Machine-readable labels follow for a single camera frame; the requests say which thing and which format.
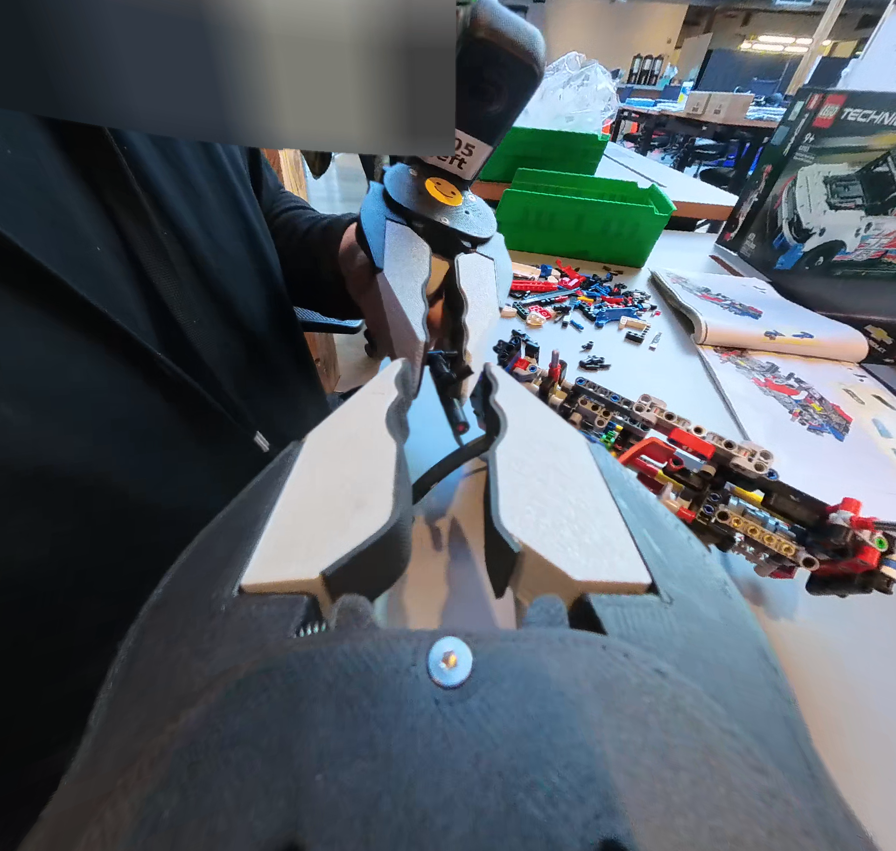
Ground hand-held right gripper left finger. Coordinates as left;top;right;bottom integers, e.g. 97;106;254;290
239;357;415;603

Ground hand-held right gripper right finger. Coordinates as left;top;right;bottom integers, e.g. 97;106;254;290
470;363;658;612

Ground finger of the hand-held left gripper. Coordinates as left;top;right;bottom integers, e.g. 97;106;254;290
378;219;435;395
448;252;504;379

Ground black flexible toy rod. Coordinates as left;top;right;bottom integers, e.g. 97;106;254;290
412;349;502;505

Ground toy car chassis model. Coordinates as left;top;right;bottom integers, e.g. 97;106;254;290
492;331;896;598

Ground person's left forearm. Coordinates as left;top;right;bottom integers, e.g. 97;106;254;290
248;151;361;321

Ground person's left hand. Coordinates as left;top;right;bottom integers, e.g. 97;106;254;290
340;216;393;359

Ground black chair armrest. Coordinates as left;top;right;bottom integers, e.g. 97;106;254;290
293;305;366;335

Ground pile of loose toy bricks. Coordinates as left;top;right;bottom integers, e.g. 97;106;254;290
500;258;664;373

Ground green plastic bin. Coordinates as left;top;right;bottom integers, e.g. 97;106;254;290
494;167;678;269
479;125;611;184

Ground clear plastic bag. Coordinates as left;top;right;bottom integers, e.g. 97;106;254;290
535;50;622;135

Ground open instruction booklet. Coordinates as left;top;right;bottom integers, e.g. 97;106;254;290
649;266;896;509

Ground person's black jacket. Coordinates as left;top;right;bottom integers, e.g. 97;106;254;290
0;109;365;851

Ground wooden background table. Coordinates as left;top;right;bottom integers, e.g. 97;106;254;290
616;100;781;166

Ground cardboard box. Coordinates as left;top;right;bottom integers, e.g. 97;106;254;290
685;90;756;121

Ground black toy set box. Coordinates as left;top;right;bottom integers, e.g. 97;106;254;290
714;86;896;366

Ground wooden post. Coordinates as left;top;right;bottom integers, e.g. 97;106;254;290
784;0;863;96

